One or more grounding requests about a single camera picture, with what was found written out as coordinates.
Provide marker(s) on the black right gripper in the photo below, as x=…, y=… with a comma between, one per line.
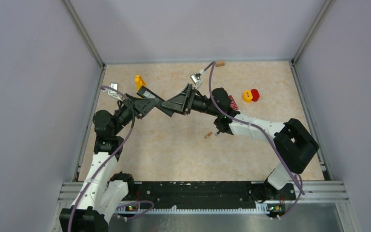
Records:
x=183, y=102

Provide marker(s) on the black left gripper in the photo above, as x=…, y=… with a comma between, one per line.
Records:
x=141, y=106

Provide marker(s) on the black remote control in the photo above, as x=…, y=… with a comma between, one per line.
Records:
x=145, y=92

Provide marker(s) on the white remote control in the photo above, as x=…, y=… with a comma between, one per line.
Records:
x=233, y=103

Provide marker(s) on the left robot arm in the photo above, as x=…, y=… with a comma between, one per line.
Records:
x=99, y=197

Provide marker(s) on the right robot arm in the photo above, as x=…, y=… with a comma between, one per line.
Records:
x=294, y=146

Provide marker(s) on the yellow toy block plate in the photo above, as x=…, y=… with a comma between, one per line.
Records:
x=139, y=82

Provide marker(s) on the small wooden block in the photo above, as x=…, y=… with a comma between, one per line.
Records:
x=219, y=63

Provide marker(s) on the yellow round toy block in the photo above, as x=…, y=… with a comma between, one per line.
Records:
x=247, y=96

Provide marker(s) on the red round toy block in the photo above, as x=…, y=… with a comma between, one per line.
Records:
x=255, y=95

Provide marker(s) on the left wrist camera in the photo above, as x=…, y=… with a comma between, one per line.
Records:
x=111, y=89

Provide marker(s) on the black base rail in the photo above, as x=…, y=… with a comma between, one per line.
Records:
x=205, y=195

